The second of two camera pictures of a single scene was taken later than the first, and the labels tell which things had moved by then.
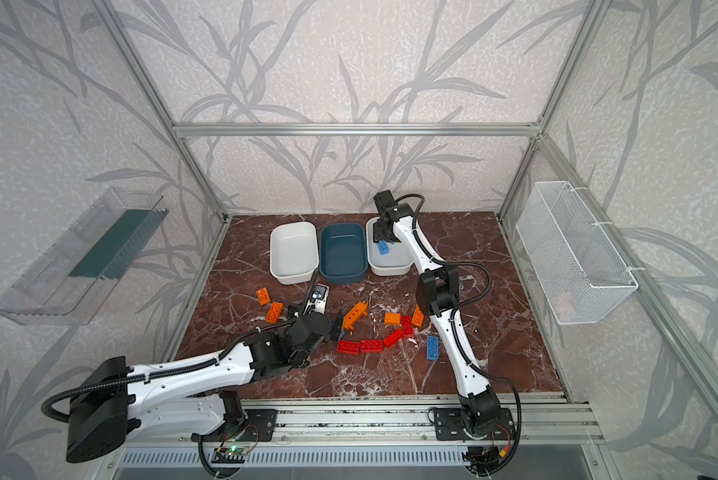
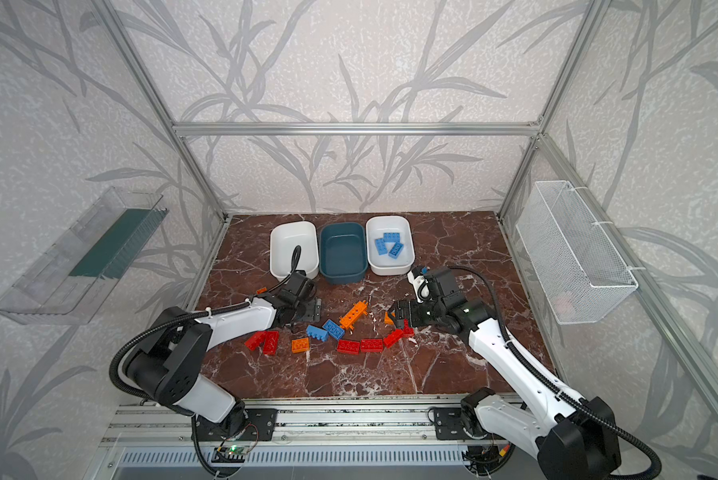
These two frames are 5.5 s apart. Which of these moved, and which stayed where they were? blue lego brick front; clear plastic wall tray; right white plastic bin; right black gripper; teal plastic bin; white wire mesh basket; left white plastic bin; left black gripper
Moved: blue lego brick front; right black gripper; left black gripper
Stayed: teal plastic bin; left white plastic bin; white wire mesh basket; clear plastic wall tray; right white plastic bin
